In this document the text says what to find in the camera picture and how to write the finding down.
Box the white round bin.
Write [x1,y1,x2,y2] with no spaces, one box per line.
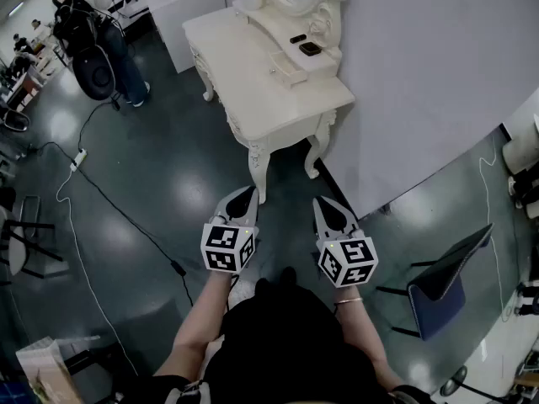
[501,136,539,175]

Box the thin white cable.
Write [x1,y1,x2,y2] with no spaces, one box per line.
[479,136,513,323]

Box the person's left forearm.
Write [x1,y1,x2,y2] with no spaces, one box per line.
[153,274,241,378]

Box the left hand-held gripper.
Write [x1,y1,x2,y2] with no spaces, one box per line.
[200,185,259,275]

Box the cardboard box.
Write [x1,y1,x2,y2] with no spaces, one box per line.
[15,338,85,404]

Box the black cable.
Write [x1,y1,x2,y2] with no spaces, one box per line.
[27,141,195,309]
[77,98,118,153]

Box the black metal stool frame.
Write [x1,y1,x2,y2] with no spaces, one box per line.
[0,194,64,286]

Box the black backpack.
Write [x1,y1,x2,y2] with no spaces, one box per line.
[53,0,100,52]

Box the white ornate dressing table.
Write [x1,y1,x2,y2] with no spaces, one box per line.
[181,0,357,205]

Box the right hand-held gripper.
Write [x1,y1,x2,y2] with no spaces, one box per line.
[313,198,379,289]

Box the blue chair with black legs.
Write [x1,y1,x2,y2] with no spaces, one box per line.
[376,222,494,343]

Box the oval mirror with white frame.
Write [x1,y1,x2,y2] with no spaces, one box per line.
[257,0,353,54]

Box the white cabinet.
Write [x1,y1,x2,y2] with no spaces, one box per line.
[145,0,224,75]

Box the small white drawer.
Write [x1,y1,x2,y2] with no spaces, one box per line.
[268,50,308,87]

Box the person's black clothing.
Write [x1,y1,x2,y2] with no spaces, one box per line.
[151,266,426,404]

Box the white power strip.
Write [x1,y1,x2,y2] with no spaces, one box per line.
[69,148,88,172]

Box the black round-back chair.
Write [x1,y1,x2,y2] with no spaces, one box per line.
[72,43,118,101]

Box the person's right forearm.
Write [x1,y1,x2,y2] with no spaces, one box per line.
[334,284,405,391]

